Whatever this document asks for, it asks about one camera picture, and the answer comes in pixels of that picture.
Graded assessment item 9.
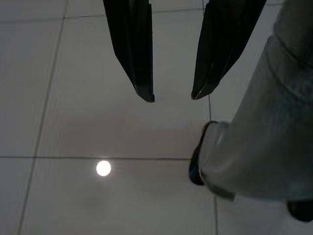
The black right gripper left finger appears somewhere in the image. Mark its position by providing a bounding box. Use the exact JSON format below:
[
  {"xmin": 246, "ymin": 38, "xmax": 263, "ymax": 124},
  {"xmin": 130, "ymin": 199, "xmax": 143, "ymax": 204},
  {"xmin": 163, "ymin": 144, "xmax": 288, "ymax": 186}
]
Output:
[{"xmin": 102, "ymin": 0, "xmax": 156, "ymax": 103}]

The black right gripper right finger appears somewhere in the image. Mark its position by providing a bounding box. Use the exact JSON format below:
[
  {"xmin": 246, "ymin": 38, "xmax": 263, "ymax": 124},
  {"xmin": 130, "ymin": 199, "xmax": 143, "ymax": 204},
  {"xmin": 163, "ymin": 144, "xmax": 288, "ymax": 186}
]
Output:
[{"xmin": 191, "ymin": 0, "xmax": 267, "ymax": 100}]

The silver robot leg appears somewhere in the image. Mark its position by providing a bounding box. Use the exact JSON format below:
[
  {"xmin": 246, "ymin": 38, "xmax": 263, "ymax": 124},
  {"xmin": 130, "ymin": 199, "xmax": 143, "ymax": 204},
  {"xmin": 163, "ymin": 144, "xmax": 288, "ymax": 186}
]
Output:
[{"xmin": 188, "ymin": 0, "xmax": 313, "ymax": 222}]

